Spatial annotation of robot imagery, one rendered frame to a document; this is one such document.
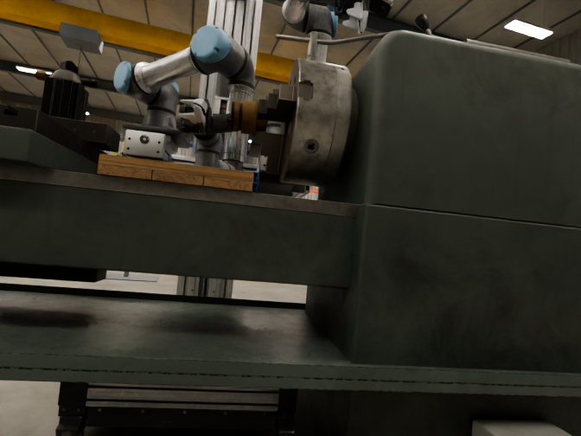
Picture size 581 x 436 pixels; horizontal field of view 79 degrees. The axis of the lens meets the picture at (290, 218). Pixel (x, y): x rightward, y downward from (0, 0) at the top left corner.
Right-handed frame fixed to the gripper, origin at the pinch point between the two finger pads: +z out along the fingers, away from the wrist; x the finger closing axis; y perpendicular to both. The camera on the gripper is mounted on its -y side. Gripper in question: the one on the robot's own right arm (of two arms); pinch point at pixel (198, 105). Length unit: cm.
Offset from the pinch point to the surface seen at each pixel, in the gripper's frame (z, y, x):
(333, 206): 10.3, -33.4, -22.1
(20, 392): -80, 81, -109
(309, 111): 9.6, -26.4, -1.6
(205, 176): 14.1, -6.2, -19.2
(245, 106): -0.5, -11.2, 1.3
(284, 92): 8.0, -20.3, 2.4
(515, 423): 14, -75, -63
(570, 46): -877, -845, 609
